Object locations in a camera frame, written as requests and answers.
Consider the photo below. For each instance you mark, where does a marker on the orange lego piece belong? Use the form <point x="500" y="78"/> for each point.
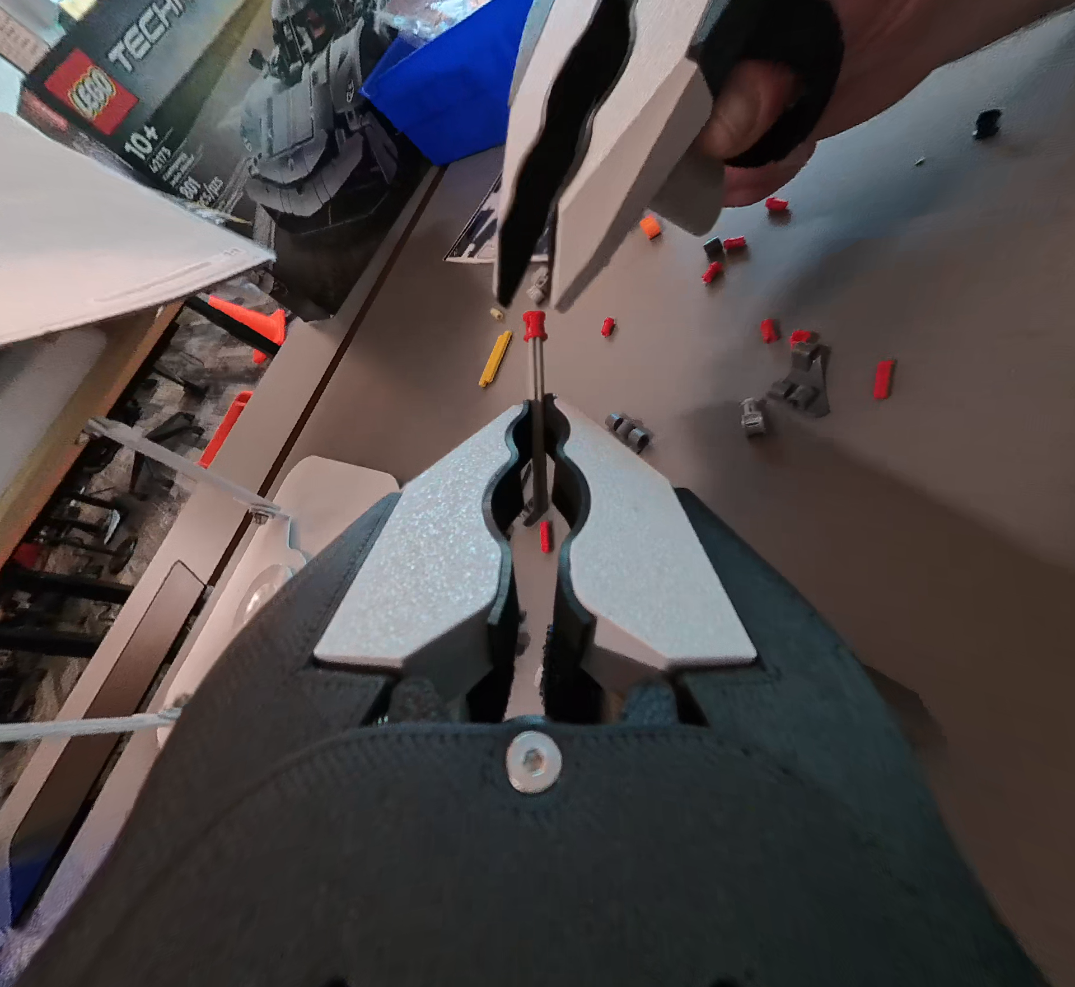
<point x="651" y="227"/>

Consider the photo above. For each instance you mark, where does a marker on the yellow lego axle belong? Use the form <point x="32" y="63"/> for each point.
<point x="495" y="359"/>

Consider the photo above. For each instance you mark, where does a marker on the light grey lego connector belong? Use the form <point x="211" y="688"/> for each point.
<point x="754" y="418"/>

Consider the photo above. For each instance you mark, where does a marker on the white metal stand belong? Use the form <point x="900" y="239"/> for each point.
<point x="336" y="491"/>

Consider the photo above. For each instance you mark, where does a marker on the scattered small red lego bushes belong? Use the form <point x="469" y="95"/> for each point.
<point x="768" y="330"/>

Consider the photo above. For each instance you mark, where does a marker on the lego sticker sheet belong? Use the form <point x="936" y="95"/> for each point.
<point x="479" y="235"/>

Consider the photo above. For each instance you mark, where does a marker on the red lego bush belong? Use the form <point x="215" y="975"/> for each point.
<point x="536" y="325"/>

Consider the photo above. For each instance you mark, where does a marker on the blue plastic bin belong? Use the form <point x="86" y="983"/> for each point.
<point x="453" y="97"/>

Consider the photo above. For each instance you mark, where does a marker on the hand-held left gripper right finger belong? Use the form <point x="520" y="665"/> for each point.
<point x="647" y="584"/>

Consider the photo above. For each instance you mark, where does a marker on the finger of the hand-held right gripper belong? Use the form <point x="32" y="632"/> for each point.
<point x="546" y="55"/>
<point x="663" y="63"/>

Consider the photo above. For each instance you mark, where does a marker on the lego set box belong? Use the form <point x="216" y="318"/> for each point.
<point x="210" y="80"/>

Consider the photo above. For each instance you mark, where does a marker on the long red lego pin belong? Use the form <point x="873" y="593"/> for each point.
<point x="883" y="379"/>

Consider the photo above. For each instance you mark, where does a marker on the long grey lego axle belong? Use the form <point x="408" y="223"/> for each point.
<point x="537" y="382"/>

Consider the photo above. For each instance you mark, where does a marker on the dark grey lego panel piece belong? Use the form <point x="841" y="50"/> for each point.
<point x="810" y="391"/>

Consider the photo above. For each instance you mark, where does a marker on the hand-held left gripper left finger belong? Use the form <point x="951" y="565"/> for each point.
<point x="420" y="575"/>

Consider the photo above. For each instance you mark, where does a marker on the grey double lego connector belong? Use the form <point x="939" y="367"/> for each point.
<point x="630" y="430"/>

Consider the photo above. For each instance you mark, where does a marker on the small black lego piece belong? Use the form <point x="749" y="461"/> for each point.
<point x="988" y="124"/>

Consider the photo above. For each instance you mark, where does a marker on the lego instruction booklet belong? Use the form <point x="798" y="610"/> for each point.
<point x="101" y="248"/>

